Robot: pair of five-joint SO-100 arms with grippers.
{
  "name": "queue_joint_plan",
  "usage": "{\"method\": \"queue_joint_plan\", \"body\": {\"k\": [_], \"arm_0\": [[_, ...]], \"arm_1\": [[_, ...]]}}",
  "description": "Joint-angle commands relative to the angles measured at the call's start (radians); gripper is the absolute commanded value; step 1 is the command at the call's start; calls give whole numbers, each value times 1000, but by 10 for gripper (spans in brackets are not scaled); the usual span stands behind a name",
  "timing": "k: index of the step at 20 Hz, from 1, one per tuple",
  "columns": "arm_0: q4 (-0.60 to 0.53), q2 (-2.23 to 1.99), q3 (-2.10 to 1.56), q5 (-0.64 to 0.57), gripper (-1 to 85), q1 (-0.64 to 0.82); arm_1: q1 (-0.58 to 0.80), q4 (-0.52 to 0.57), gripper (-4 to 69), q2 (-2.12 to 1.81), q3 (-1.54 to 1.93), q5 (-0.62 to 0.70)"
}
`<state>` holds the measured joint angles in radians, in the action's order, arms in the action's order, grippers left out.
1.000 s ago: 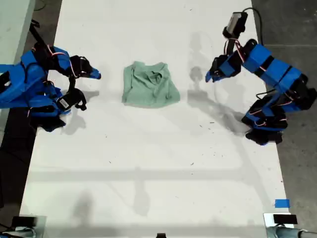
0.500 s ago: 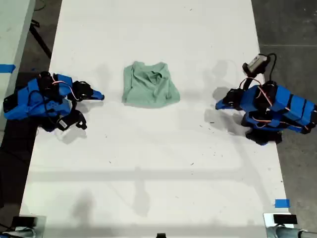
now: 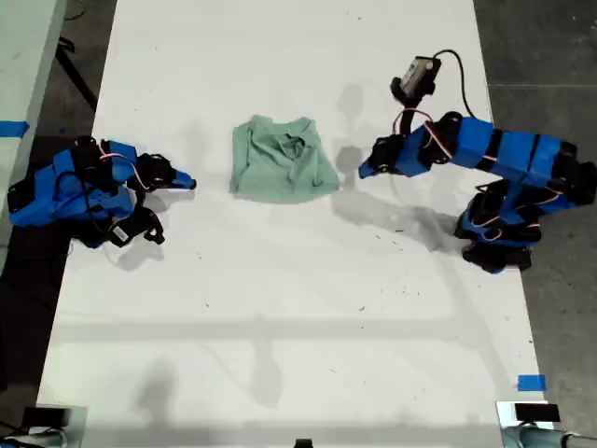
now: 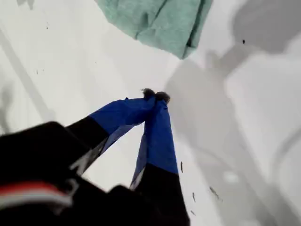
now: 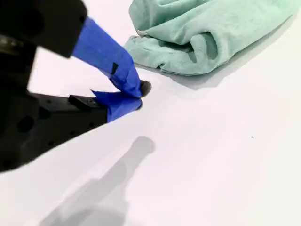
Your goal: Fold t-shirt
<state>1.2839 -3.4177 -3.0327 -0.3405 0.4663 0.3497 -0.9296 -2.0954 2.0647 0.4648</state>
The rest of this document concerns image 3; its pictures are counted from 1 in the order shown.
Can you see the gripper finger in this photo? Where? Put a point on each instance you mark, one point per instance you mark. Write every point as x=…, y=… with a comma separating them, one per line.
x=368, y=166
x=184, y=177
x=378, y=173
x=179, y=186

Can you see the pale green t-shirt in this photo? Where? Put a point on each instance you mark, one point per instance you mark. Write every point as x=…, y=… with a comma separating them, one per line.
x=270, y=177

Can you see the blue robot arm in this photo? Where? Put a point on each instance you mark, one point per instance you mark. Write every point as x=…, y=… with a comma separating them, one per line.
x=37, y=196
x=513, y=154

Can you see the black stand leg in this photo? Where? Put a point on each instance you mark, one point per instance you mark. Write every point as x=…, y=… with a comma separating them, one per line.
x=74, y=73

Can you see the long blue tape strip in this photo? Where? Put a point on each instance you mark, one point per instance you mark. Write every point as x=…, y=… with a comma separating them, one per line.
x=11, y=128

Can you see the pale side table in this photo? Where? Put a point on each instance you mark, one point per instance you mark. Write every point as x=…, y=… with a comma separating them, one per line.
x=23, y=56

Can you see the silver metal plate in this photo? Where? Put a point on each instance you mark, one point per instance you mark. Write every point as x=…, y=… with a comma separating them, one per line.
x=505, y=413
x=79, y=420

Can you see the short blue tape strip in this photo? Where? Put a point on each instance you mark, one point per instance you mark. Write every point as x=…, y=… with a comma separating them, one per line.
x=531, y=382

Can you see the small black box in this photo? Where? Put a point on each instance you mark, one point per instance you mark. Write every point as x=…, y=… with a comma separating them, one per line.
x=536, y=413
x=46, y=416

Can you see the grey stand clamp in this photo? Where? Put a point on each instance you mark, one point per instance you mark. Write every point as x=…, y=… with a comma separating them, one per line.
x=32, y=439
x=541, y=438

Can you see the arm camera stalk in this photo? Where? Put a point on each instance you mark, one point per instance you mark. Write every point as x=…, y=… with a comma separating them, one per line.
x=406, y=105
x=141, y=200

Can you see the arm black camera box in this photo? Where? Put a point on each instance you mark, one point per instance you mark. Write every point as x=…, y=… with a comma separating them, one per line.
x=420, y=72
x=122, y=232

